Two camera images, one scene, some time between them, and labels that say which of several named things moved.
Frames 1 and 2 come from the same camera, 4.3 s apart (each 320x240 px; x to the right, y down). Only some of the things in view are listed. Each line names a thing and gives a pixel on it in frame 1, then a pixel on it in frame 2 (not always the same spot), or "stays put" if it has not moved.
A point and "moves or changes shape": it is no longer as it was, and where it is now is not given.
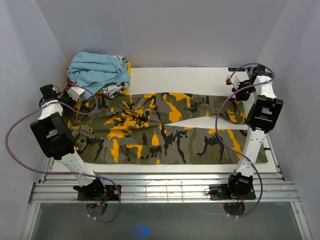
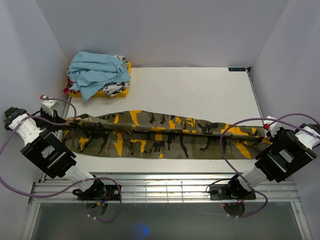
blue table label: x=235 y=69 stays put
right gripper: x=239 y=96 → x=273 y=138
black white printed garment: x=111 y=90 stays put
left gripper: x=73 y=102 → x=55 y=118
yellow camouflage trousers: x=114 y=128 moves or changes shape
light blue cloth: x=91 y=71 stays put
